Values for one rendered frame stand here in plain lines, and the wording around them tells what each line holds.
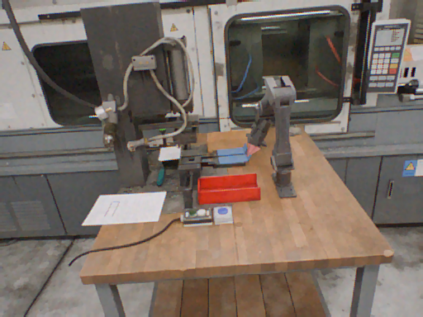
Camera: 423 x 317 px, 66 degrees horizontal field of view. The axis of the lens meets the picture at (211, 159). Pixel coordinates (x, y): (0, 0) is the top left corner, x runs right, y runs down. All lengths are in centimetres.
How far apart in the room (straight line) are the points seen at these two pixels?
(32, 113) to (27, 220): 88
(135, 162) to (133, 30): 55
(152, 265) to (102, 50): 81
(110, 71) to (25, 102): 115
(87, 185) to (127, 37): 140
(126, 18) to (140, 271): 88
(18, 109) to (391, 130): 237
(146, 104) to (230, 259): 70
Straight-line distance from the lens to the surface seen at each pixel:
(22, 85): 240
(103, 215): 139
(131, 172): 151
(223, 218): 119
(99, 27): 135
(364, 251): 115
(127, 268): 111
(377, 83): 206
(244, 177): 140
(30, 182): 267
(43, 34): 225
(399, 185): 253
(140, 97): 136
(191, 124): 140
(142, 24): 131
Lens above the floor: 164
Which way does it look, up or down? 26 degrees down
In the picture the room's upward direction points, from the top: 6 degrees counter-clockwise
